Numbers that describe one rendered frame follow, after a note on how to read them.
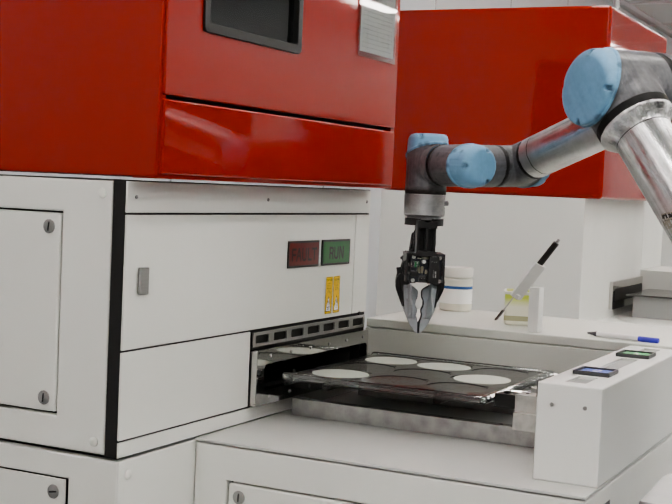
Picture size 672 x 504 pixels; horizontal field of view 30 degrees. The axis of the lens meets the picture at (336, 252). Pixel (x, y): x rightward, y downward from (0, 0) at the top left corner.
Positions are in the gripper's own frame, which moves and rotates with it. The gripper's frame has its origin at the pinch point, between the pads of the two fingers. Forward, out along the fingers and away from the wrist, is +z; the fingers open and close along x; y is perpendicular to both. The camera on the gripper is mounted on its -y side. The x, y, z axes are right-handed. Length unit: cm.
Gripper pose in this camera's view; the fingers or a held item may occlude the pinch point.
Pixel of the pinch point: (417, 325)
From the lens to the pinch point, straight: 233.4
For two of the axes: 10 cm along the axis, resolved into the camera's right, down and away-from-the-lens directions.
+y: 0.6, 0.6, -10.0
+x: 10.0, 0.4, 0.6
